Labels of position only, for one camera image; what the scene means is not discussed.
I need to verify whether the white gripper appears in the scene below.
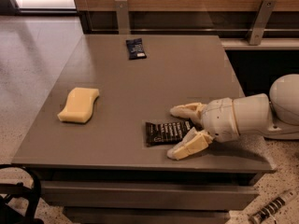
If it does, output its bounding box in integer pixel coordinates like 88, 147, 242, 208
167, 98, 239, 161

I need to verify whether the black rxbar chocolate wrapper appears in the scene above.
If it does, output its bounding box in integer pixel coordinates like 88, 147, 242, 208
145, 120, 194, 147

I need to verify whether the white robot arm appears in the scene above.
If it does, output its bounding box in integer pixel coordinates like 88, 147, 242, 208
167, 74, 299, 161

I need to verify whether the blue rxbar blueberry wrapper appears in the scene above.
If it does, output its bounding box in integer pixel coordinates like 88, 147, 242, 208
126, 38, 147, 60

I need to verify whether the grey drawer cabinet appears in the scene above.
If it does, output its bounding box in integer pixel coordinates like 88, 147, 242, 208
13, 35, 276, 224

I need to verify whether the yellow sponge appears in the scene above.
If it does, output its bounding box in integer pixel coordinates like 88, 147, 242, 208
57, 88, 99, 123

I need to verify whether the striped tube on floor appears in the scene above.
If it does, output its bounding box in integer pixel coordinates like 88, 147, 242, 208
249, 189, 297, 224

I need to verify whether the left metal bracket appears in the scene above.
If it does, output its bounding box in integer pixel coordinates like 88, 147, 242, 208
115, 0, 131, 35

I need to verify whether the metal bracket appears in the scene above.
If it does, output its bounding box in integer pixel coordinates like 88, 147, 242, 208
248, 0, 277, 46
115, 0, 131, 35

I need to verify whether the right metal bracket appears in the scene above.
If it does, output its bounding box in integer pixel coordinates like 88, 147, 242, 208
248, 0, 277, 46

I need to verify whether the black chair frame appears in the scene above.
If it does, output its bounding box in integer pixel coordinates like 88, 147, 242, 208
0, 164, 44, 224

